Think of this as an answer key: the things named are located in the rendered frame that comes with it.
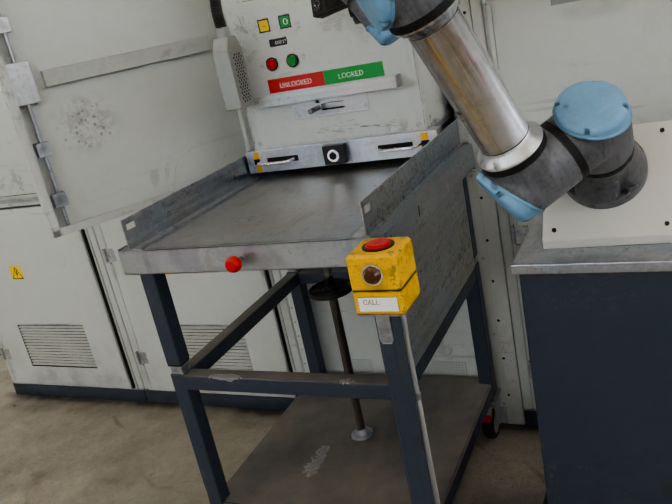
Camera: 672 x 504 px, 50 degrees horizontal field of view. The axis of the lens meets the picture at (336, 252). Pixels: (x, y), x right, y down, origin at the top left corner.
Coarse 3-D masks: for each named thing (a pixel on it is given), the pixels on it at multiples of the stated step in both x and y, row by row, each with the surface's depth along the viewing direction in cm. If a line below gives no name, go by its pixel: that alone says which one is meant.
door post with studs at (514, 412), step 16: (464, 0) 175; (464, 128) 187; (480, 192) 191; (496, 224) 193; (496, 240) 194; (496, 256) 196; (496, 272) 198; (496, 288) 199; (496, 304) 201; (512, 352) 205; (512, 368) 207; (512, 384) 209; (512, 400) 211; (512, 416) 213
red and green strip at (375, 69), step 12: (324, 72) 180; (336, 72) 179; (348, 72) 178; (360, 72) 176; (372, 72) 175; (276, 84) 187; (288, 84) 185; (300, 84) 184; (312, 84) 183; (324, 84) 181
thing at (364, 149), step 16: (432, 128) 175; (320, 144) 187; (352, 144) 183; (368, 144) 181; (384, 144) 180; (400, 144) 178; (256, 160) 196; (272, 160) 194; (304, 160) 190; (320, 160) 188; (352, 160) 185; (368, 160) 183
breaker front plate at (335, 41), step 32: (224, 0) 184; (256, 0) 180; (288, 0) 177; (256, 32) 183; (288, 32) 180; (320, 32) 177; (352, 32) 174; (256, 64) 187; (320, 64) 180; (352, 64) 177; (384, 64) 173; (256, 96) 190; (352, 96) 179; (384, 96) 176; (416, 96) 173; (256, 128) 194; (288, 128) 190; (320, 128) 186; (352, 128) 183; (384, 128) 179; (416, 128) 176
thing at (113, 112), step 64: (0, 0) 171; (64, 0) 179; (128, 0) 188; (192, 0) 198; (0, 64) 170; (64, 64) 181; (128, 64) 189; (192, 64) 201; (64, 128) 183; (128, 128) 193; (192, 128) 204; (64, 192) 183; (128, 192) 195
